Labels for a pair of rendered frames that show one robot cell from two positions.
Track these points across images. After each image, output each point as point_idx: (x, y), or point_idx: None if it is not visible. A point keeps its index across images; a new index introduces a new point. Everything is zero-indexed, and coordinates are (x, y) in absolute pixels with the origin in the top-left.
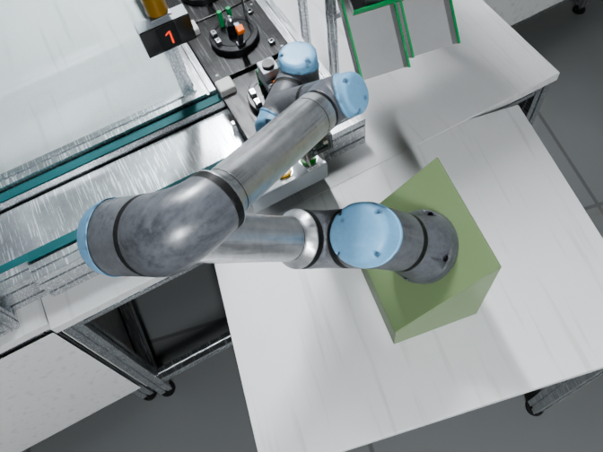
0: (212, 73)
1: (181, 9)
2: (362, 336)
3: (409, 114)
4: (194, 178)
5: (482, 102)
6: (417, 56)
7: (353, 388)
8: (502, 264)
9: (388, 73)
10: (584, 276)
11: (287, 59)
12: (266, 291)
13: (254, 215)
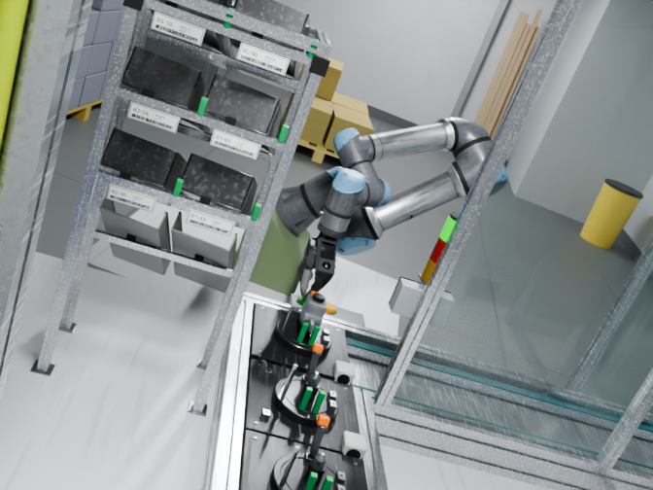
0: (350, 393)
1: (405, 282)
2: None
3: (167, 308)
4: (456, 122)
5: (100, 274)
6: (98, 327)
7: (338, 269)
8: (208, 239)
9: (145, 337)
10: (171, 213)
11: (361, 175)
12: (365, 318)
13: (405, 194)
